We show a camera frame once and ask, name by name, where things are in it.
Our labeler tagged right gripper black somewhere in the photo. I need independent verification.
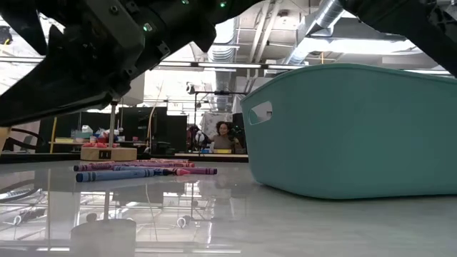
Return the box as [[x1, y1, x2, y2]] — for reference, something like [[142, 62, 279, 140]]
[[0, 0, 173, 128]]

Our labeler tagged cluttered wooden shelf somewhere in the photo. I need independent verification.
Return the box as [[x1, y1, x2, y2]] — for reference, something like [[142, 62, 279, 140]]
[[48, 124, 147, 155]]

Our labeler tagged white cylindrical lamp shade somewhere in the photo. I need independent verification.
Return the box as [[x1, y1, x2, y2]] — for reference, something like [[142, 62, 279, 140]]
[[80, 73, 146, 162]]

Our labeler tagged black chair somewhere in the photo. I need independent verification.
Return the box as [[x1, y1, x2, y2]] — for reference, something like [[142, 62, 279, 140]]
[[152, 135, 179, 156]]

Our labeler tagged white patterned cloth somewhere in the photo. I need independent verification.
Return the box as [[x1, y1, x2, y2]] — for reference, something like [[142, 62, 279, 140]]
[[199, 111, 235, 138]]

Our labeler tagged ceiling light bar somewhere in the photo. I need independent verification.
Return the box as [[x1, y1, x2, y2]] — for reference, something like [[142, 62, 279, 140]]
[[159, 61, 308, 73]]

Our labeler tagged person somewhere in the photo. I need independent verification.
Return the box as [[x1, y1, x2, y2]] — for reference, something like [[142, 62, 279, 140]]
[[208, 120, 244, 151]]

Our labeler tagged large teal plastic bin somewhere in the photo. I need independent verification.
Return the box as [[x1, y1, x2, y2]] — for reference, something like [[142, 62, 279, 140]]
[[241, 63, 457, 200]]

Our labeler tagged yellow cable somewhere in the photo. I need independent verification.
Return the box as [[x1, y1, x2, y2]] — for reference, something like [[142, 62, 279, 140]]
[[49, 116, 59, 155]]

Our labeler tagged black metal table frame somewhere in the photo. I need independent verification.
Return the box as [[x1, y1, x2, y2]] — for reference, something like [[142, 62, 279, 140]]
[[6, 152, 250, 164]]

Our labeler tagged black camera stand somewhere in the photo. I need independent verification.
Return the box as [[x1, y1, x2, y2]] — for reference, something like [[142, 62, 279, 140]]
[[185, 81, 248, 155]]

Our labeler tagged silver ventilation duct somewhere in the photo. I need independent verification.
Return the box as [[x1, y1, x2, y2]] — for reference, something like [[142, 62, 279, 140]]
[[209, 21, 241, 112], [283, 0, 346, 66]]

